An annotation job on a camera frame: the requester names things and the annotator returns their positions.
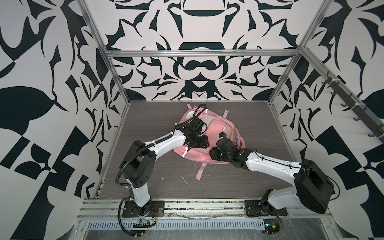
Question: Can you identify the pink student backpack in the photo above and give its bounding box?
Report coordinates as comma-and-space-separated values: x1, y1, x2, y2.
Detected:
174, 109, 245, 180

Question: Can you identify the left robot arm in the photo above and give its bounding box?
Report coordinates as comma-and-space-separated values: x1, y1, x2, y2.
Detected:
115, 117, 209, 208

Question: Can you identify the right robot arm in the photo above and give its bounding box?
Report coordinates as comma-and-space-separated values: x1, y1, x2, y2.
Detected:
209, 138, 335, 217

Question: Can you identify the right electronics board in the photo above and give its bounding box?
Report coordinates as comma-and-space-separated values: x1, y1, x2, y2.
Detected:
263, 219, 283, 236

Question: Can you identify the electronics board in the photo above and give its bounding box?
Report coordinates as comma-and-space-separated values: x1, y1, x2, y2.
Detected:
133, 218, 156, 228
263, 219, 283, 236

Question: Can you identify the left electronics board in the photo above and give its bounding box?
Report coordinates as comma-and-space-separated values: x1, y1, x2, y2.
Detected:
133, 218, 156, 228

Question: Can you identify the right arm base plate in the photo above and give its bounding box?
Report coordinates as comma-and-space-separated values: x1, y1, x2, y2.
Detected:
244, 200, 288, 218

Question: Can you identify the white slotted cable duct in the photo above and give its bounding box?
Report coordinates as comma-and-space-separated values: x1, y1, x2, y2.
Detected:
87, 219, 265, 231

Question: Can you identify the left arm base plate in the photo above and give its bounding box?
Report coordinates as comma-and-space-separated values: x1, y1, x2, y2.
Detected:
122, 200, 165, 218

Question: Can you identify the black corrugated cable left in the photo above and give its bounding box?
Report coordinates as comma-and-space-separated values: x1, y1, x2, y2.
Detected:
116, 197, 145, 238

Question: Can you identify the black coat hook rail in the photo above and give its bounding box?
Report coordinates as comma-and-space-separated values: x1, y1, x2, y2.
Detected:
322, 77, 384, 143

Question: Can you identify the aluminium front rail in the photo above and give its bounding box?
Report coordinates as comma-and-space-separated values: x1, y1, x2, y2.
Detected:
76, 197, 332, 220

